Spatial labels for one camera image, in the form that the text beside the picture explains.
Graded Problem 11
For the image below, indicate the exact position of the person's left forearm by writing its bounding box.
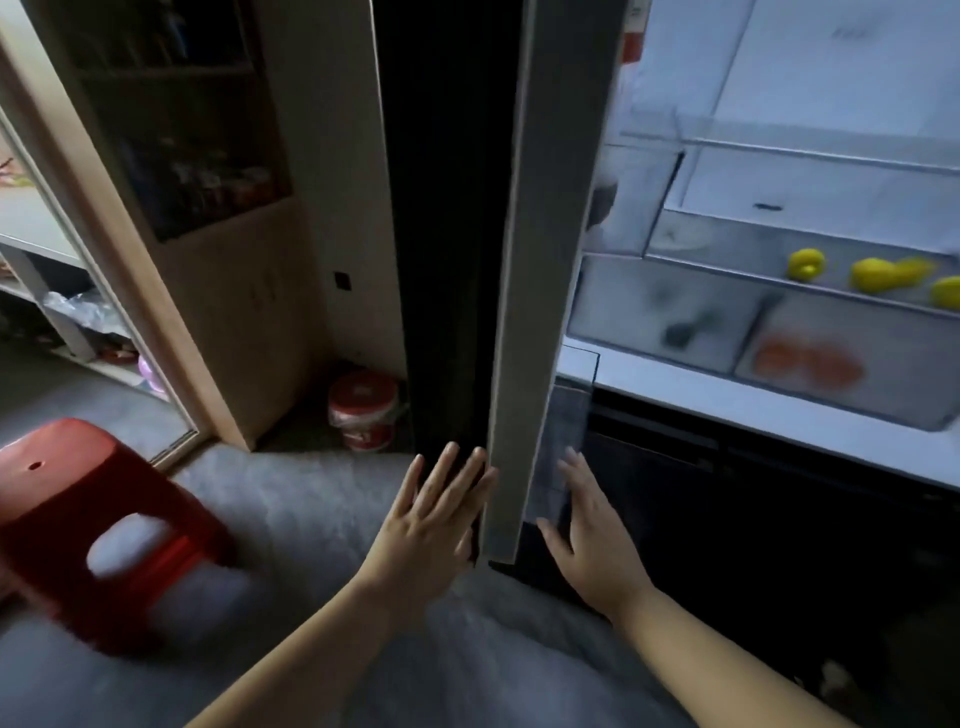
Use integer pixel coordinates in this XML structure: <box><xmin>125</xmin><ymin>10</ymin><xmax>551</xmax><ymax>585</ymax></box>
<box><xmin>187</xmin><ymin>584</ymin><xmax>406</xmax><ymax>728</ymax></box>

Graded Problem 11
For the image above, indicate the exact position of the crisper drawer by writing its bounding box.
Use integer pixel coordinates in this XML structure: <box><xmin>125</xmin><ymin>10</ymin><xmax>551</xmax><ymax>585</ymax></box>
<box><xmin>734</xmin><ymin>288</ymin><xmax>960</xmax><ymax>434</ymax></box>
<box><xmin>567</xmin><ymin>254</ymin><xmax>775</xmax><ymax>376</ymax></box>

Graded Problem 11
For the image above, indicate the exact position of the glass refrigerator shelf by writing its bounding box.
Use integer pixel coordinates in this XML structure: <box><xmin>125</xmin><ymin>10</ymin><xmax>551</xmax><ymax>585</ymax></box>
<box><xmin>618</xmin><ymin>112</ymin><xmax>960</xmax><ymax>179</ymax></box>
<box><xmin>644</xmin><ymin>208</ymin><xmax>960</xmax><ymax>320</ymax></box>

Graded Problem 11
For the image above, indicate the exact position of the row of red food tubs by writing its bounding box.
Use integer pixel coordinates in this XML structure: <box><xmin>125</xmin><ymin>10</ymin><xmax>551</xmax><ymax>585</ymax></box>
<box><xmin>119</xmin><ymin>146</ymin><xmax>288</xmax><ymax>220</ymax></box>

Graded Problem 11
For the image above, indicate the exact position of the red plastic stool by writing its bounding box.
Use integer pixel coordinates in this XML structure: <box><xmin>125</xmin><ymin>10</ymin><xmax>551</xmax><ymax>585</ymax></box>
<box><xmin>0</xmin><ymin>417</ymin><xmax>239</xmax><ymax>655</ymax></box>

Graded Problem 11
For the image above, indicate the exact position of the clear round plate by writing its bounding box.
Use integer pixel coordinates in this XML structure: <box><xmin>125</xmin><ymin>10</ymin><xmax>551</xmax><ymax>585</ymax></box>
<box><xmin>658</xmin><ymin>223</ymin><xmax>715</xmax><ymax>255</ymax></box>

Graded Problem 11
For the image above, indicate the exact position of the black refrigerator body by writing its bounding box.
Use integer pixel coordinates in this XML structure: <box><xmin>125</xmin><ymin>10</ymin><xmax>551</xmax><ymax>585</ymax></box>
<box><xmin>554</xmin><ymin>0</ymin><xmax>960</xmax><ymax>728</ymax></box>

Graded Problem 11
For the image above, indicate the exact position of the white kitchen counter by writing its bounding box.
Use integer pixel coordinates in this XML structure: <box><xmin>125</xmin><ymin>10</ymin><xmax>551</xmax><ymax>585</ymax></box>
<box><xmin>0</xmin><ymin>149</ymin><xmax>175</xmax><ymax>399</ymax></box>

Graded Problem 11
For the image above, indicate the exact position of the clear door bin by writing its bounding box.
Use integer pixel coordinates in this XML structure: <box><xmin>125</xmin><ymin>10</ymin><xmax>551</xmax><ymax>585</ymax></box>
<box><xmin>584</xmin><ymin>142</ymin><xmax>685</xmax><ymax>258</ymax></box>
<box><xmin>524</xmin><ymin>378</ymin><xmax>599</xmax><ymax>526</ymax></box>

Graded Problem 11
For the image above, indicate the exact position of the person's left hand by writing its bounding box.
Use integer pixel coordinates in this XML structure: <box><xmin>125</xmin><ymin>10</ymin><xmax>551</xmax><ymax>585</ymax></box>
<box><xmin>356</xmin><ymin>440</ymin><xmax>500</xmax><ymax>624</ymax></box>

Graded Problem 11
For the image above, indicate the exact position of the orange fruit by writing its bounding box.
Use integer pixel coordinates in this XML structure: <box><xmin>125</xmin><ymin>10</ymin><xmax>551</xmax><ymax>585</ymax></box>
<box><xmin>806</xmin><ymin>343</ymin><xmax>866</xmax><ymax>392</ymax></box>
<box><xmin>752</xmin><ymin>337</ymin><xmax>808</xmax><ymax>381</ymax></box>

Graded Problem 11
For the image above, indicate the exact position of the fridge door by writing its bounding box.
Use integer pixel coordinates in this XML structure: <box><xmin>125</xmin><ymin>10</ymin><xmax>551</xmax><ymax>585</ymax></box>
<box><xmin>371</xmin><ymin>0</ymin><xmax>631</xmax><ymax>565</ymax></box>

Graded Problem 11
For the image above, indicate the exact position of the beige wooden shelf cabinet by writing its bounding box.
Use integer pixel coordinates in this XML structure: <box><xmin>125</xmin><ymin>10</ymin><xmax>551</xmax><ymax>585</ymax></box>
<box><xmin>22</xmin><ymin>0</ymin><xmax>333</xmax><ymax>453</ymax></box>

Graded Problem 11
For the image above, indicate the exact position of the person's right forearm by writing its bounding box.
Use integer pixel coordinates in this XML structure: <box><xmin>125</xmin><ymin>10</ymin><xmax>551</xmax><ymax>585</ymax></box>
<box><xmin>611</xmin><ymin>584</ymin><xmax>856</xmax><ymax>728</ymax></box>

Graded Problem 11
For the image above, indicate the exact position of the person's right hand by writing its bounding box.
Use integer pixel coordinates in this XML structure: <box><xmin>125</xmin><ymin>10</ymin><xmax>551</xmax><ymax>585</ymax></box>
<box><xmin>536</xmin><ymin>447</ymin><xmax>654</xmax><ymax>620</ymax></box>

